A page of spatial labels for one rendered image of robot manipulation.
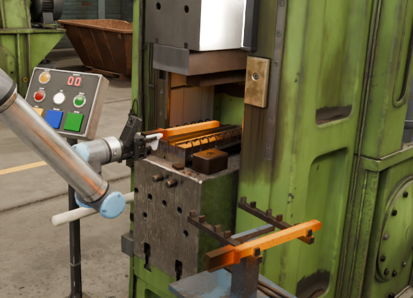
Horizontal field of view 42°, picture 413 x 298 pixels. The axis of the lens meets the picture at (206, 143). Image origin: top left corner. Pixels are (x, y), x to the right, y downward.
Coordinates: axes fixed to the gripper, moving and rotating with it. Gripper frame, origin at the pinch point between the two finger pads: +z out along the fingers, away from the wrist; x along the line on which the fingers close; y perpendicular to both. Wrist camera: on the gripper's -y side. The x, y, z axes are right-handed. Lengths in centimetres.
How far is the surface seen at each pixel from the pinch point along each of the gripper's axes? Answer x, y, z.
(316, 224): 71, 12, 1
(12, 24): -476, 9, 181
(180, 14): 2.2, -43.8, 7.9
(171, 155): -0.3, 10.6, 7.1
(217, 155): 18.3, 6.8, 13.8
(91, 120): -38.9, 3.2, -3.2
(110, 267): -78, 105, 34
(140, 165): -11.7, 16.5, 1.0
